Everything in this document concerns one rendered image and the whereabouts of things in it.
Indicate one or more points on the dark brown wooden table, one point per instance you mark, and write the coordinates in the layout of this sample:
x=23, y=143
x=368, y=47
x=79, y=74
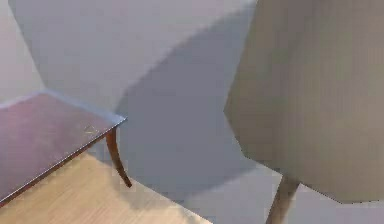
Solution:
x=43, y=140

